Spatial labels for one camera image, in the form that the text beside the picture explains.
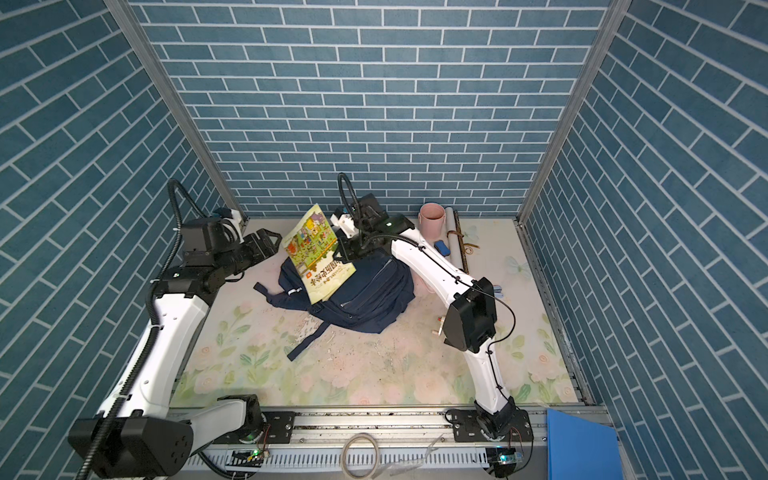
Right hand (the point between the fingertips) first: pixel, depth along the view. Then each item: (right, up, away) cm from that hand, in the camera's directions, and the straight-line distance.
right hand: (341, 250), depth 82 cm
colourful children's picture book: (-8, 0, +2) cm, 9 cm away
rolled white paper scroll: (+36, +4, +29) cm, 47 cm away
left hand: (-15, +3, -7) cm, 17 cm away
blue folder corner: (+61, -49, -10) cm, 79 cm away
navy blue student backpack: (+10, -11, +9) cm, 18 cm away
